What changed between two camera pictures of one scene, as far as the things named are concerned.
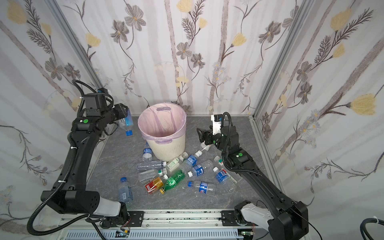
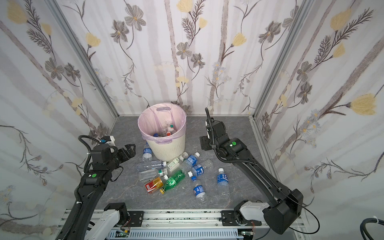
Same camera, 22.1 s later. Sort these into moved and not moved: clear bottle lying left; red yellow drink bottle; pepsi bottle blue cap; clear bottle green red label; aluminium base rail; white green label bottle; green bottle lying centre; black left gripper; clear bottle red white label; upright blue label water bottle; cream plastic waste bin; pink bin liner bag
Moved: black left gripper; clear bottle green red label; pepsi bottle blue cap; clear bottle red white label
Not moved: clear bottle lying left; white green label bottle; pink bin liner bag; red yellow drink bottle; cream plastic waste bin; upright blue label water bottle; aluminium base rail; green bottle lying centre
